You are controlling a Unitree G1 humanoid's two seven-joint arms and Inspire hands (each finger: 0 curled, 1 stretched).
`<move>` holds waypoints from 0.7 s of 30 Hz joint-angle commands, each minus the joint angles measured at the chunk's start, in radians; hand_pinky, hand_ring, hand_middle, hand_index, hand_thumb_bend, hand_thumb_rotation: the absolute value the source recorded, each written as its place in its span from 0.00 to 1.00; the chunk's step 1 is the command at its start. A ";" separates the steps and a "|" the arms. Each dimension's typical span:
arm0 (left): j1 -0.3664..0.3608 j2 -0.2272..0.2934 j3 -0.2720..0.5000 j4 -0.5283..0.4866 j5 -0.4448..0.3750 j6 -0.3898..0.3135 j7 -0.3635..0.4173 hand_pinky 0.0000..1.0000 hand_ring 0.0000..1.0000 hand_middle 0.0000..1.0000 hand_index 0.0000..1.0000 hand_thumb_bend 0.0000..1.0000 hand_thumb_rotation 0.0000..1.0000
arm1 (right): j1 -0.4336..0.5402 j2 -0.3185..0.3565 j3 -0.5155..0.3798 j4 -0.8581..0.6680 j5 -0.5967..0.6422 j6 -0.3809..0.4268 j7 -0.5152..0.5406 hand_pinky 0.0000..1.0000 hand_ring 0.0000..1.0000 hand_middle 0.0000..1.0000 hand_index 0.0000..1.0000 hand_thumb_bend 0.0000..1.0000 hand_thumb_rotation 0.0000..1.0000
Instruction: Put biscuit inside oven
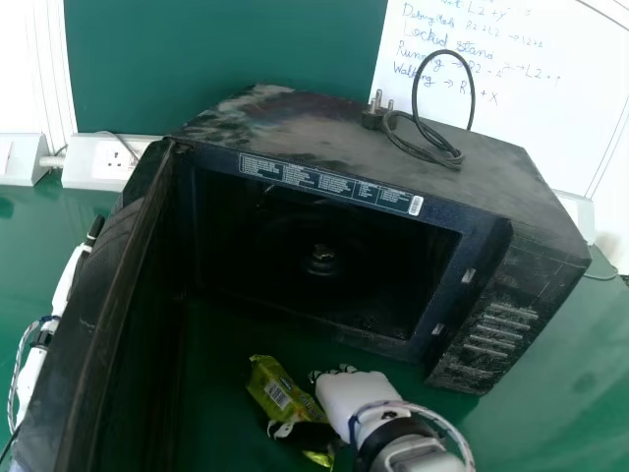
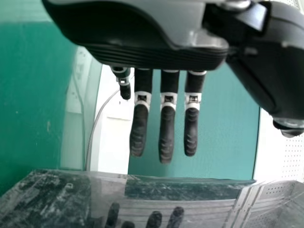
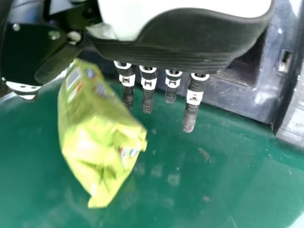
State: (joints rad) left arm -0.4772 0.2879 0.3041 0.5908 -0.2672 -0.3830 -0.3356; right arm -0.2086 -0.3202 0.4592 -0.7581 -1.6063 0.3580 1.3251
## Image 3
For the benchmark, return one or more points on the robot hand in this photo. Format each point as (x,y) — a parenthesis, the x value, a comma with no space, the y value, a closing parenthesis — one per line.
(180,35)

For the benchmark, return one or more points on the yellow-green biscuit packet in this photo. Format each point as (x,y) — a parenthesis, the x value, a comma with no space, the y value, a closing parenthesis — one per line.
(95,133)

